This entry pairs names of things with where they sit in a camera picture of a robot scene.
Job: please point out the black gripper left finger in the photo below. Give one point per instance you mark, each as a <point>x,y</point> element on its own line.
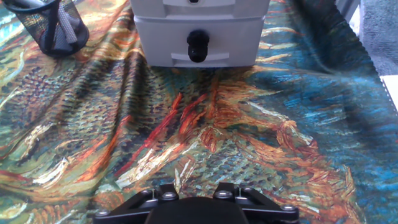
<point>130,208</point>

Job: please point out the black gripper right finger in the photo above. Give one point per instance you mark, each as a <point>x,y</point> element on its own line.
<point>267,211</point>

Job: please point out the white plastic drawer cabinet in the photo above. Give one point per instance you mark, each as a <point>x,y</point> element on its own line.
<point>199,19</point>

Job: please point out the sunflower painting tablecloth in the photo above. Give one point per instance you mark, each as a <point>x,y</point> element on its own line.
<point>199,124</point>

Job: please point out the grey marker with blue cap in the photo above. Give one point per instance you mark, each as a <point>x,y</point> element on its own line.
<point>66,25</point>

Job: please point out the black mesh pen holder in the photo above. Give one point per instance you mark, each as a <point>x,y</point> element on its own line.
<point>40,28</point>

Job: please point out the dark grey cloth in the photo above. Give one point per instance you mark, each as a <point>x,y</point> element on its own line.
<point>381,34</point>

